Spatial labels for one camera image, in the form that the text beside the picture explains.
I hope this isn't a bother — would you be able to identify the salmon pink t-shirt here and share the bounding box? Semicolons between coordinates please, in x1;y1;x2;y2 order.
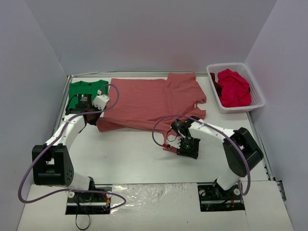
96;72;207;154

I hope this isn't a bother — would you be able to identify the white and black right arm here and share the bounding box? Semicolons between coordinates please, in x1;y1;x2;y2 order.
167;116;264;199

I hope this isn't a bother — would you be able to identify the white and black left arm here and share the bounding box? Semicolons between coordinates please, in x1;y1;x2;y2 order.
32;94;110;201

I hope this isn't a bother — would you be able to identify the green folded t-shirt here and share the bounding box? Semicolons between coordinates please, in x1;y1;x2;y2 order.
65;80;108;115

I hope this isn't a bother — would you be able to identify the dark red garment in basket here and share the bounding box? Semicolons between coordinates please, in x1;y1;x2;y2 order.
210;72;222;96

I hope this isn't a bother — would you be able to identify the magenta crumpled t-shirt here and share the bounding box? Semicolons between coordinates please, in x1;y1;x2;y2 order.
217;69;252;108

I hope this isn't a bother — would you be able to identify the white plastic basket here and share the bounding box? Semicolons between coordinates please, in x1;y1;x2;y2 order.
206;63;265;114

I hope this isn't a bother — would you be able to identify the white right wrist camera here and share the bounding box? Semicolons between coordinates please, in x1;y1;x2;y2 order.
163;135;181;149

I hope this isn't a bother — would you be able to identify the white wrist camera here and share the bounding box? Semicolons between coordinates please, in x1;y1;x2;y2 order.
92;94;110;111
163;135;181;149

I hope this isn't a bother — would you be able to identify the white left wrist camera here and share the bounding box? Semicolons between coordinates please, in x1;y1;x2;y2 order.
92;94;110;111

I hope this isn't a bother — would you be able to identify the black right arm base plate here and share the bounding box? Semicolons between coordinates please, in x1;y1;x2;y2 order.
197;183;245;212

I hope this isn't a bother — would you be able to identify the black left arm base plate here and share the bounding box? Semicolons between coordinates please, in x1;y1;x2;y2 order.
65;192;111;215

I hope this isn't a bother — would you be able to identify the black cable loop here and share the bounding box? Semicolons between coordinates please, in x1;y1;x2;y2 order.
75;213;92;231

